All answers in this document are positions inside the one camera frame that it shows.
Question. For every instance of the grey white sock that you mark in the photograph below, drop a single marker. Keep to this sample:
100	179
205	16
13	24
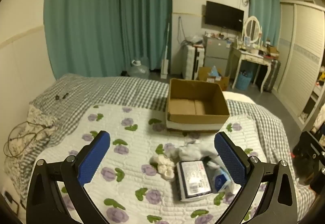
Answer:
191	151

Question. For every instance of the cardboard box on floor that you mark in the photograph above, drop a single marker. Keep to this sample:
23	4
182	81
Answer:
213	75

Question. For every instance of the dark striped suitcase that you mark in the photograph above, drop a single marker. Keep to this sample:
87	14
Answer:
275	67

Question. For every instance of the black wall television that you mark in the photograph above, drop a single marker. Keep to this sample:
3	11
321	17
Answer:
223	16

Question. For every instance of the white flat mop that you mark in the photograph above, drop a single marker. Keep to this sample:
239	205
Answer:
165	61

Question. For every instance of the white suitcase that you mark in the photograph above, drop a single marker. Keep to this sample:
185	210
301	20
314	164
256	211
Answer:
193	59

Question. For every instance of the large teal curtain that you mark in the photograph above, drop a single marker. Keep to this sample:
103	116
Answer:
101	38

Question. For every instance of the white oval vanity mirror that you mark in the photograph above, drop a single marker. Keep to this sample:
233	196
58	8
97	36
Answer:
251	31

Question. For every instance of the open cardboard box on bed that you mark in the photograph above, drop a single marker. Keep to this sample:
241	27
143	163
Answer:
195	106

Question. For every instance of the small teal curtain right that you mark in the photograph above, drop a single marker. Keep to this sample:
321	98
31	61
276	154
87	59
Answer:
268	13

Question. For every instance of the white fluffy sock bundle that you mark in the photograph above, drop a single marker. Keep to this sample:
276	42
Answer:
165	166

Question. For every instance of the white pack with barcode label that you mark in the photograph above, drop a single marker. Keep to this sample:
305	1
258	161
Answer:
192	181

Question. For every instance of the clear water jug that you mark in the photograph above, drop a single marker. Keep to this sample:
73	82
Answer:
138	70

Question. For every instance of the white dressing table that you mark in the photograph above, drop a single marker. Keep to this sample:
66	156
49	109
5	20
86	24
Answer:
249	57

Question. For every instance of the grey checked bed sheet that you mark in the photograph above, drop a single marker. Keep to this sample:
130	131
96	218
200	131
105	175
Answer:
70	96

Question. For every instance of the white louvered wardrobe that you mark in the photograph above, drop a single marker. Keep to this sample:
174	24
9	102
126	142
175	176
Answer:
301	52

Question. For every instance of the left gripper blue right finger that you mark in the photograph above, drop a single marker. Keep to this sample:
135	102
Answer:
278	203

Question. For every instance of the small blue white packet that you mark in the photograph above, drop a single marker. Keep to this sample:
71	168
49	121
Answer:
219	179

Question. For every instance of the grey mini fridge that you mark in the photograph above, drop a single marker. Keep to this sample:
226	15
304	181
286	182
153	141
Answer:
217	53

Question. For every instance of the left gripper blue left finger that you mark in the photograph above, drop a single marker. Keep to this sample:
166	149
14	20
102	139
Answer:
45	203

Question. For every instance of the white floral quilt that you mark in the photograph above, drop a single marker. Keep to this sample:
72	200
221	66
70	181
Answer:
127	187

